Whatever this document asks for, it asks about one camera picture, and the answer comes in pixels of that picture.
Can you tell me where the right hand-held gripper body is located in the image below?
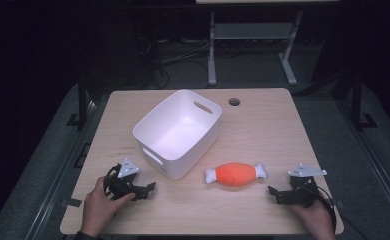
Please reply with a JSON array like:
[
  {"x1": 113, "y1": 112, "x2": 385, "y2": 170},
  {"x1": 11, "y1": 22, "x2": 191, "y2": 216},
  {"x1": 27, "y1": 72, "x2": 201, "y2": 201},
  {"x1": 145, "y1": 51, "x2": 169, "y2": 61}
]
[{"x1": 287, "y1": 163, "x2": 328, "y2": 209}]

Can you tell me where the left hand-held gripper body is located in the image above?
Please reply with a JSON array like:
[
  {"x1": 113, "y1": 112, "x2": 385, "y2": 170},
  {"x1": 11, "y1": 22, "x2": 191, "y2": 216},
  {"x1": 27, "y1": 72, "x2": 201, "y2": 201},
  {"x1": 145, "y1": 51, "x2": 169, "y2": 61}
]
[{"x1": 103, "y1": 158, "x2": 145, "y2": 201}]

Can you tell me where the orange plush bone toy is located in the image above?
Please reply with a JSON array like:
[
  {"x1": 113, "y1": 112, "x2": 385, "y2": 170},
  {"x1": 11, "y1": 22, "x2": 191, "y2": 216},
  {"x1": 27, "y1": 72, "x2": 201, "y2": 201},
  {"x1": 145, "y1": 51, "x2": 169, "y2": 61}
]
[{"x1": 204, "y1": 161, "x2": 268, "y2": 188}]

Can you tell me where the white plastic basket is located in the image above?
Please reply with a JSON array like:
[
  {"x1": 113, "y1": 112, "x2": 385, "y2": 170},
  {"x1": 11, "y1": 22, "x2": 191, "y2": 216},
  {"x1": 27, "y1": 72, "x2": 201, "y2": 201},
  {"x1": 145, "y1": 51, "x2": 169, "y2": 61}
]
[{"x1": 132, "y1": 88, "x2": 224, "y2": 181}]

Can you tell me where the person's right hand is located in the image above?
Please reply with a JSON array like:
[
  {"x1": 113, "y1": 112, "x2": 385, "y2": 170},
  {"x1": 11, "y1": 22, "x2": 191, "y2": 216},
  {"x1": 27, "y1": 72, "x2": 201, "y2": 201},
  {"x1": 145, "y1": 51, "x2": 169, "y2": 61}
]
[{"x1": 288, "y1": 199, "x2": 337, "y2": 240}]

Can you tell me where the person's left hand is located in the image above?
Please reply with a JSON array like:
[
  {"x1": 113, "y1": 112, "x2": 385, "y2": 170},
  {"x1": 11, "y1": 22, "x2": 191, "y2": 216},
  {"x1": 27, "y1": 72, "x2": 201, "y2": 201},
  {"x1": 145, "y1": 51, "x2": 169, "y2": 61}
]
[{"x1": 80, "y1": 176, "x2": 136, "y2": 239}]

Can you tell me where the grey tape strip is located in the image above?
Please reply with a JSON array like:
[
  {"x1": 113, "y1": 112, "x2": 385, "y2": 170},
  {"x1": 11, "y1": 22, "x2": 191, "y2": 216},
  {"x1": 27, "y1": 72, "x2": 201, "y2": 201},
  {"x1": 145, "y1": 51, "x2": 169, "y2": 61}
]
[{"x1": 60, "y1": 197, "x2": 83, "y2": 208}]

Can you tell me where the black metal stand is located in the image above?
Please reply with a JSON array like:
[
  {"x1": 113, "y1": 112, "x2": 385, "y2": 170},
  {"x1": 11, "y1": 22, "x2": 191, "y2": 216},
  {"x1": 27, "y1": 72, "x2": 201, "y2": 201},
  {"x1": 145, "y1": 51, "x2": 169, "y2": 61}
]
[
  {"x1": 65, "y1": 66, "x2": 99, "y2": 130},
  {"x1": 332, "y1": 68, "x2": 379, "y2": 132}
]

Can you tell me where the white metal stand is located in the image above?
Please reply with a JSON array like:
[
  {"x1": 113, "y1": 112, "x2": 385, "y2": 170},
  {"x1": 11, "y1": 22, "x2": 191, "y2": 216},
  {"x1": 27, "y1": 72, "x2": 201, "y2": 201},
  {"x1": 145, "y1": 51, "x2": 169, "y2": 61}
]
[{"x1": 195, "y1": 0, "x2": 341, "y2": 87}]

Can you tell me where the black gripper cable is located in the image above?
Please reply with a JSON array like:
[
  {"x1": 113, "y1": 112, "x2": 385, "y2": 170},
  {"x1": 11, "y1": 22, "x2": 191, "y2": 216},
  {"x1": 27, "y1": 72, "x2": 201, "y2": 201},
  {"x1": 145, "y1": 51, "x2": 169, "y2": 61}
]
[{"x1": 311, "y1": 185, "x2": 371, "y2": 240}]

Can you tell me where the metal floor rail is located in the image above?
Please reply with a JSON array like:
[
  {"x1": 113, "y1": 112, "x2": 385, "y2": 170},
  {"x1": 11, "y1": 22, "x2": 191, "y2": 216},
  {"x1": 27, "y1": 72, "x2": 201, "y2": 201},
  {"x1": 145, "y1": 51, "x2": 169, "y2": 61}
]
[
  {"x1": 24, "y1": 98, "x2": 99, "y2": 240},
  {"x1": 334, "y1": 98, "x2": 390, "y2": 231}
]

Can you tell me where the bundle of floor cables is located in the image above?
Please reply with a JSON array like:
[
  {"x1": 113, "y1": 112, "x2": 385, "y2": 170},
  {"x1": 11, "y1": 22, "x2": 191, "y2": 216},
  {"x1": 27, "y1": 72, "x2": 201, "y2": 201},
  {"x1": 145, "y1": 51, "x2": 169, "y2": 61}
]
[{"x1": 139, "y1": 36, "x2": 211, "y2": 90}]

